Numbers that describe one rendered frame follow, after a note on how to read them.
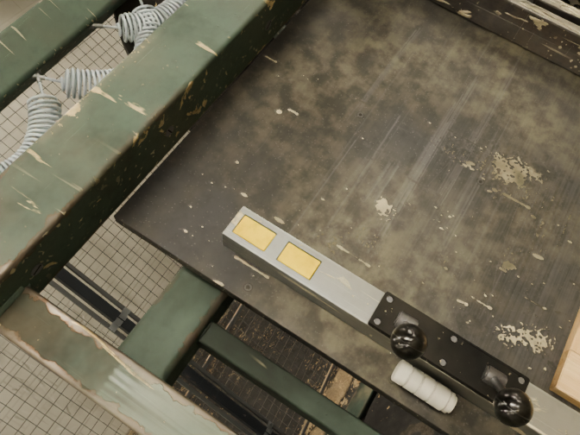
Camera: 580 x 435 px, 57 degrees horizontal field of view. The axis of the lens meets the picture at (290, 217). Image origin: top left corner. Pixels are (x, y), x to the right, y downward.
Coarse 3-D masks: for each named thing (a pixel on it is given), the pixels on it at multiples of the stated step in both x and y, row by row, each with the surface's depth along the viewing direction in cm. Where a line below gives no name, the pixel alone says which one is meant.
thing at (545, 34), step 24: (432, 0) 98; (456, 0) 95; (480, 0) 93; (504, 0) 91; (528, 0) 92; (552, 0) 91; (480, 24) 96; (504, 24) 94; (528, 24) 92; (552, 24) 89; (576, 24) 89; (528, 48) 95; (552, 48) 92; (576, 48) 90; (576, 72) 93
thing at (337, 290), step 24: (240, 216) 71; (240, 240) 70; (288, 240) 71; (264, 264) 70; (336, 264) 70; (312, 288) 68; (336, 288) 68; (360, 288) 68; (336, 312) 69; (360, 312) 67; (384, 336) 66; (408, 360) 68; (456, 384) 65; (528, 384) 65; (552, 408) 64; (528, 432) 64; (552, 432) 63; (576, 432) 63
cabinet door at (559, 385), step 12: (576, 324) 72; (576, 336) 71; (564, 348) 71; (576, 348) 70; (564, 360) 69; (576, 360) 69; (564, 372) 68; (576, 372) 68; (552, 384) 69; (564, 384) 68; (576, 384) 68; (564, 396) 68; (576, 396) 67
